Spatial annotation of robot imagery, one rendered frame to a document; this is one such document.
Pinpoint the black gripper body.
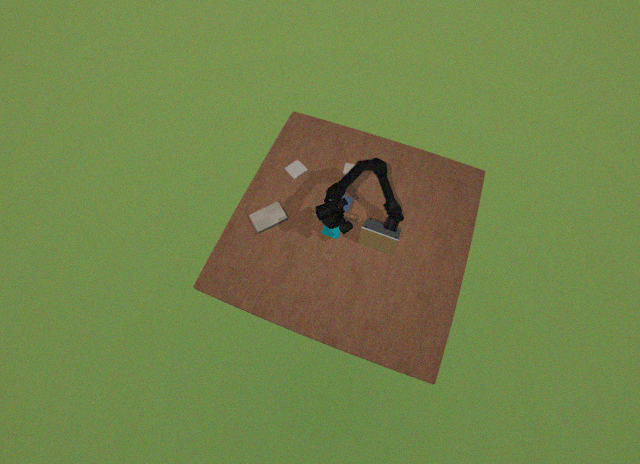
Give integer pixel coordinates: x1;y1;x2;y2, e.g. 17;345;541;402
332;210;353;234

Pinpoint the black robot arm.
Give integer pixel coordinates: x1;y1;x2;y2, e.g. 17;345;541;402
316;158;404;232

